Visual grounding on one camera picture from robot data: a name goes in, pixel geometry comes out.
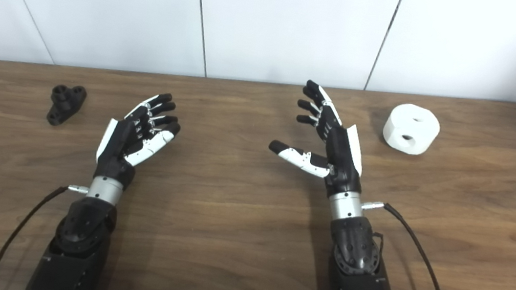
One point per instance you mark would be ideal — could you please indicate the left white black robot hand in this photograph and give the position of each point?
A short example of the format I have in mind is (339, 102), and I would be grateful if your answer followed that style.
(117, 145)

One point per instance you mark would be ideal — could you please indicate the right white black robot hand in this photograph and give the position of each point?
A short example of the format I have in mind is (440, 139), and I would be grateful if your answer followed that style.
(342, 160)

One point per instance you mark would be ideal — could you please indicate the black plastic holder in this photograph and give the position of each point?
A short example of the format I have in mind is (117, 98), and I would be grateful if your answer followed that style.
(66, 102)

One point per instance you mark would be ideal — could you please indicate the round white plastic piece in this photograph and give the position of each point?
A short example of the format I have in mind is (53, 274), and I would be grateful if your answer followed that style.
(424, 131)

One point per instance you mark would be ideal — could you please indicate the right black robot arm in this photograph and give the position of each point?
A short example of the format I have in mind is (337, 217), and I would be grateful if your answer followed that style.
(359, 285)

